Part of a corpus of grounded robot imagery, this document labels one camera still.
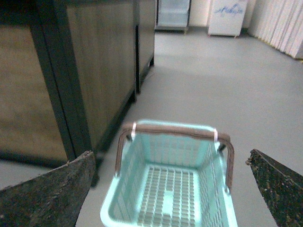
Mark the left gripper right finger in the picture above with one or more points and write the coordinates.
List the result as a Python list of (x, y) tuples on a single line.
[(280, 187)]

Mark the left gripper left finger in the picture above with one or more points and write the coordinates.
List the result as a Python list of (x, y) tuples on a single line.
[(53, 199)]

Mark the light blue plastic basket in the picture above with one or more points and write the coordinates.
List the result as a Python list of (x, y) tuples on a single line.
[(170, 174)]

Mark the wooden display stand cabinet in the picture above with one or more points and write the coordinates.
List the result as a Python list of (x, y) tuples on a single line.
[(69, 70)]

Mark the white curtain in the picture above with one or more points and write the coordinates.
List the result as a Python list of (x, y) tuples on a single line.
[(279, 23)]

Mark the white chest freezer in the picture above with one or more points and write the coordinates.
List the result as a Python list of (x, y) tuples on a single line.
[(226, 17)]

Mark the glass door fridge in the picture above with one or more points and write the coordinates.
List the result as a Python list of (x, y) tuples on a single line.
[(172, 15)]

